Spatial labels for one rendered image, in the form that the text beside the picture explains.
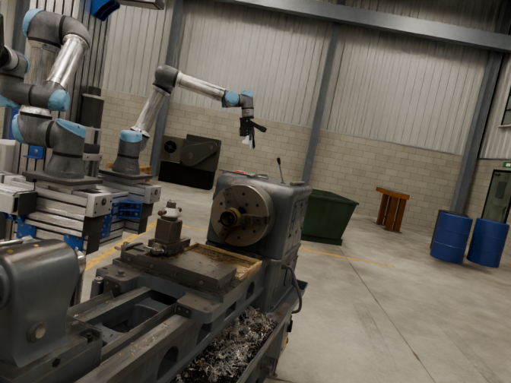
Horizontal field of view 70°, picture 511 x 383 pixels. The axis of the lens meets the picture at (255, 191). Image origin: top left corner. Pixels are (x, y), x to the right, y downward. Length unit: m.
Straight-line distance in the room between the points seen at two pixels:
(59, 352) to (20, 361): 0.07
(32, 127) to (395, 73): 11.73
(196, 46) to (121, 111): 3.16
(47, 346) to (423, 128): 12.43
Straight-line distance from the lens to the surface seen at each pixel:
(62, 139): 1.71
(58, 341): 0.95
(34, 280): 0.83
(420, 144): 12.80
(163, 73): 2.15
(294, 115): 11.98
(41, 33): 1.76
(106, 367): 1.00
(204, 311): 1.21
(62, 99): 1.46
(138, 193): 2.08
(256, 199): 1.81
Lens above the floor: 1.42
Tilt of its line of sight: 6 degrees down
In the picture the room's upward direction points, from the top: 11 degrees clockwise
